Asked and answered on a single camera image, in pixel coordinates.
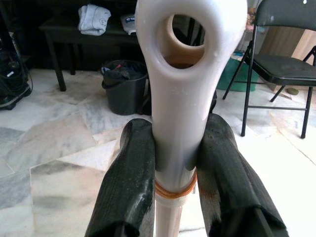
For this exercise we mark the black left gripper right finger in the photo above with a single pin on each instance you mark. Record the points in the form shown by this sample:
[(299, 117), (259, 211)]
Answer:
[(227, 177)]

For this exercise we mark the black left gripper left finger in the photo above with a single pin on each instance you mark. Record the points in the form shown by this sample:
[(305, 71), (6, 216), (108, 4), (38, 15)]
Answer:
[(128, 177)]

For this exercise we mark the black plastic bucket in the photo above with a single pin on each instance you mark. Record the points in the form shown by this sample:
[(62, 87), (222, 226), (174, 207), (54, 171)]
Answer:
[(126, 98)]

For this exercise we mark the green plastic container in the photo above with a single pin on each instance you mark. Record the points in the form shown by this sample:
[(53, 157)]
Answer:
[(237, 74)]

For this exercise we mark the small green round object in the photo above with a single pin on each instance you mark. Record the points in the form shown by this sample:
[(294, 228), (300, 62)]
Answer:
[(293, 91)]

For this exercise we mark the black folding chair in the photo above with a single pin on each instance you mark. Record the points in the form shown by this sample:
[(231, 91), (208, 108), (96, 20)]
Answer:
[(284, 71)]

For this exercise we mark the black low bench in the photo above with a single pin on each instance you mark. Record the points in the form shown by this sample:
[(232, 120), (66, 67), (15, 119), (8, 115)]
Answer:
[(56, 37)]

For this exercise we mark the folded white cloth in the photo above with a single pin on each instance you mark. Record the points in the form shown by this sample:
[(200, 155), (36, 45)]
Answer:
[(93, 19)]

